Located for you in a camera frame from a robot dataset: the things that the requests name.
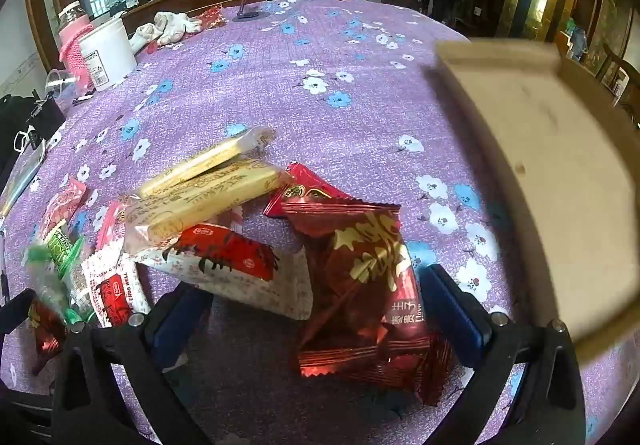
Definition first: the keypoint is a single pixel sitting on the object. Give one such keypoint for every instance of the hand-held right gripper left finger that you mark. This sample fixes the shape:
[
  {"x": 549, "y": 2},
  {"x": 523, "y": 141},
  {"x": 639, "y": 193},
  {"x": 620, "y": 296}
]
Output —
[{"x": 167, "y": 327}]

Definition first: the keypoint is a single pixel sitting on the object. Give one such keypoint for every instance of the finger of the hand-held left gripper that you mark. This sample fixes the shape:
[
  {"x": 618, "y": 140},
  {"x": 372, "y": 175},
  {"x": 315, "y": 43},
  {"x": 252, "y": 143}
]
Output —
[{"x": 15, "y": 307}]

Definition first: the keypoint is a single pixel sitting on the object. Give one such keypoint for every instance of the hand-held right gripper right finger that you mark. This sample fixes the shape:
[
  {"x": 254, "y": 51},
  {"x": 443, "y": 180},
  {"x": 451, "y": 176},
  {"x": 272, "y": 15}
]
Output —
[{"x": 455, "y": 310}]

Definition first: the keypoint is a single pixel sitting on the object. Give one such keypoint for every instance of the green snack packet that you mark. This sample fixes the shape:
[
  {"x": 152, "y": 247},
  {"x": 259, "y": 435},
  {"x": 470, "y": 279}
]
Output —
[
  {"x": 50, "y": 285},
  {"x": 62, "y": 250}
]

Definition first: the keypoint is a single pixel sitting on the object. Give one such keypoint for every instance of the white red snack packet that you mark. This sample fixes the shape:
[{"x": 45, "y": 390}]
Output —
[
  {"x": 240, "y": 280},
  {"x": 112, "y": 285}
]

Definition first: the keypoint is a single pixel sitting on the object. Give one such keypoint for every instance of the dark red foil snack packet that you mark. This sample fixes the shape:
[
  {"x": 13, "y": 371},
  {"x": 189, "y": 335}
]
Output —
[
  {"x": 47, "y": 330},
  {"x": 360, "y": 265},
  {"x": 400, "y": 370}
]

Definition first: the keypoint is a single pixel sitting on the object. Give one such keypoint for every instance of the pink snack packet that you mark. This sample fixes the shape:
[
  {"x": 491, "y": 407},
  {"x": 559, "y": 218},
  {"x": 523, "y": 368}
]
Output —
[
  {"x": 109, "y": 225},
  {"x": 62, "y": 205}
]

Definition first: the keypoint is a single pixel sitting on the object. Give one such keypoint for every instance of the yellow biscuit packet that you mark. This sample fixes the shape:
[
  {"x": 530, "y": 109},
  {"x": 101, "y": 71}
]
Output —
[
  {"x": 210, "y": 200},
  {"x": 200, "y": 165}
]

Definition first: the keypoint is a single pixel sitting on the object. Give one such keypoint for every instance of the cardboard box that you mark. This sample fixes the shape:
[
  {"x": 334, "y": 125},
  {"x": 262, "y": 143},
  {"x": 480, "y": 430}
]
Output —
[{"x": 550, "y": 150}]

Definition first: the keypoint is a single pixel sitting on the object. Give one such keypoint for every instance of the red snack packet gold emblem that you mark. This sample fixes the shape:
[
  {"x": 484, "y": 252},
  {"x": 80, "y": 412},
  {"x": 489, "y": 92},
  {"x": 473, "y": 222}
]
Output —
[{"x": 300, "y": 187}]

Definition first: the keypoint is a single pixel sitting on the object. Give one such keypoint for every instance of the black bag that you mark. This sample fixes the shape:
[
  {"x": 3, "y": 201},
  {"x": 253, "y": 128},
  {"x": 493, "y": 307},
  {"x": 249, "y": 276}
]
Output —
[{"x": 25, "y": 120}]

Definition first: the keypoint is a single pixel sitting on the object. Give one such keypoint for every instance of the purple floral tablecloth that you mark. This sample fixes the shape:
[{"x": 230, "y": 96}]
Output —
[{"x": 325, "y": 135}]

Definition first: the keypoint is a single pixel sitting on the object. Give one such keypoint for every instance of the clear plastic cup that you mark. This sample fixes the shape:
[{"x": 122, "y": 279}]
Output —
[{"x": 60, "y": 82}]

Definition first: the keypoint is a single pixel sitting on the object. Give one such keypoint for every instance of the white plastic bucket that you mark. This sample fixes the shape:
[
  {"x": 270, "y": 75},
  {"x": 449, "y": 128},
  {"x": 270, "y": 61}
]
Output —
[{"x": 107, "y": 55}]

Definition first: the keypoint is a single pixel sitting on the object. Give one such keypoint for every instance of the bottle in pink knitted sleeve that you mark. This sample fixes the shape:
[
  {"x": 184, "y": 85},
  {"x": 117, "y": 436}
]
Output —
[{"x": 75, "y": 40}]

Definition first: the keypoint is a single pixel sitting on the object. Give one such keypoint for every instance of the wooden chair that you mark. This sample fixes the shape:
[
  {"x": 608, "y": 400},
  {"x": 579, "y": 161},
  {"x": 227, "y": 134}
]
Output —
[{"x": 620, "y": 75}]

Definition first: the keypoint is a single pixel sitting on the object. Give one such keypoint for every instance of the white cloth glove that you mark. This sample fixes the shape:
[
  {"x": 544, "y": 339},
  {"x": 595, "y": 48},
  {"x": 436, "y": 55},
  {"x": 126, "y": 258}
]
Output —
[
  {"x": 175, "y": 21},
  {"x": 145, "y": 35}
]

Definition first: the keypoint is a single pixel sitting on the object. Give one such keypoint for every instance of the red foil bag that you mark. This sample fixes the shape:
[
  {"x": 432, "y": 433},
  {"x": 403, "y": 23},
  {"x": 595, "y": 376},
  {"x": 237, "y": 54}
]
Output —
[{"x": 207, "y": 17}]

